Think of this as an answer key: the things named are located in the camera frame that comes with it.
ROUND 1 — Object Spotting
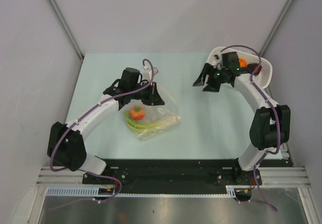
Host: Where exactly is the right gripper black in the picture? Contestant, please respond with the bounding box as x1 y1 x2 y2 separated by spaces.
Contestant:
193 62 228 93

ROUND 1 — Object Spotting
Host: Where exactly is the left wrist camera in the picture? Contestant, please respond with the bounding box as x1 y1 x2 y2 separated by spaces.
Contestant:
141 66 158 82

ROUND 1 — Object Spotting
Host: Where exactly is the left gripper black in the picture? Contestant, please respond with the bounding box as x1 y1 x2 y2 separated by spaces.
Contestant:
129 81 165 106

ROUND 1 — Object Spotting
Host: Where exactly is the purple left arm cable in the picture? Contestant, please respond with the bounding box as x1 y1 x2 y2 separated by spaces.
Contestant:
49 59 155 209

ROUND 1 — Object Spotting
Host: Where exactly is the dark purple fake fruit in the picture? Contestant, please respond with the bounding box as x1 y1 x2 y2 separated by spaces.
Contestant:
254 66 262 76
247 63 259 72

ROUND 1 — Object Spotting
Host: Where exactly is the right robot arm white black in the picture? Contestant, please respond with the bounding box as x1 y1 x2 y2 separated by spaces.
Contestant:
193 50 291 184

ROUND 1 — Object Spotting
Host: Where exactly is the red fake persimmon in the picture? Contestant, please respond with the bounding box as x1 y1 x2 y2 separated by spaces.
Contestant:
129 105 146 121

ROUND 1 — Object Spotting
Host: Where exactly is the white slotted cable duct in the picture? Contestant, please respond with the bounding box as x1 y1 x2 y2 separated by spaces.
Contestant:
47 187 99 196

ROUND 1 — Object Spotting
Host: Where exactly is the orange fake tangerine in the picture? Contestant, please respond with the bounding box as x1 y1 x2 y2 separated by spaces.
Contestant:
238 58 248 67

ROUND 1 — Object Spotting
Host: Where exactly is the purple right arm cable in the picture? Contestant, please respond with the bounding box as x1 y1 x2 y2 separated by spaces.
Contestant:
221 44 282 212

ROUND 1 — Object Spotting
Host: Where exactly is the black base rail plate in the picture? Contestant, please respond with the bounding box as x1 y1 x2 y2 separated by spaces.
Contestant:
82 158 294 195

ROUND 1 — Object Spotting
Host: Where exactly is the white perforated plastic basket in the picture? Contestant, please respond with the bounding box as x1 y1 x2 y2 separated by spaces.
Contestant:
206 46 273 89

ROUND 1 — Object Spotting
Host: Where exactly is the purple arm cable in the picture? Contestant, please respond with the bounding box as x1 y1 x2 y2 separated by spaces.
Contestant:
221 44 282 212
49 59 155 209

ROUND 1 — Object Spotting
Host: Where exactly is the fake green onion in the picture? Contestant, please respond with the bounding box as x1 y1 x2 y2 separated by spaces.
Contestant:
124 112 181 133

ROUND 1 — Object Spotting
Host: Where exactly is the clear zip top bag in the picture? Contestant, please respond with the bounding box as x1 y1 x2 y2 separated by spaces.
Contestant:
123 86 179 140

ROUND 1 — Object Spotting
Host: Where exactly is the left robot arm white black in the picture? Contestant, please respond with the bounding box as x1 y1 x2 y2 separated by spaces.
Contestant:
47 67 165 184

